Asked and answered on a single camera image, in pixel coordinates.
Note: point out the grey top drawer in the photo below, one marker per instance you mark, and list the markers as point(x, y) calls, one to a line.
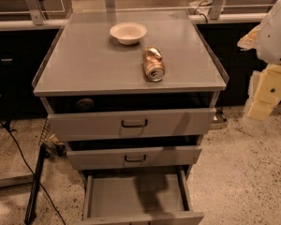
point(132, 116)

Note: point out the crushed orange soda can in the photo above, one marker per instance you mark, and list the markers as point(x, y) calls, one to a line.
point(152, 62)

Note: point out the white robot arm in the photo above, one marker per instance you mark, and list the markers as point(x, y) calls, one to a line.
point(269, 39)

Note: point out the wire basket with items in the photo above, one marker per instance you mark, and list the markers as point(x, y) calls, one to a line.
point(49, 140)

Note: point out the grey drawer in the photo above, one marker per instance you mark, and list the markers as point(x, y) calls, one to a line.
point(145, 196)
point(133, 153)
point(132, 116)

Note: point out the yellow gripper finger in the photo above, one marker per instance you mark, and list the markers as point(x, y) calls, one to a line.
point(249, 41)
point(264, 93)

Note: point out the dark round object in drawer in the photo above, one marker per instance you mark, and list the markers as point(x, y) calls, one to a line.
point(84, 105)

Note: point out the grey bottom drawer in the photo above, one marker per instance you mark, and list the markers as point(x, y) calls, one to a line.
point(145, 196)

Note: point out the grey drawer cabinet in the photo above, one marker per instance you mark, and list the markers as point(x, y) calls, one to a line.
point(87, 61)

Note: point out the black stand leg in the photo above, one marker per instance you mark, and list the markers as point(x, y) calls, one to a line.
point(31, 207)

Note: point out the white paper bowl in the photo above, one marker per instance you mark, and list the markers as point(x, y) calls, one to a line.
point(128, 33)

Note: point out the grey middle drawer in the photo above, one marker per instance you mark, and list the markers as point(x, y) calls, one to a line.
point(133, 153)

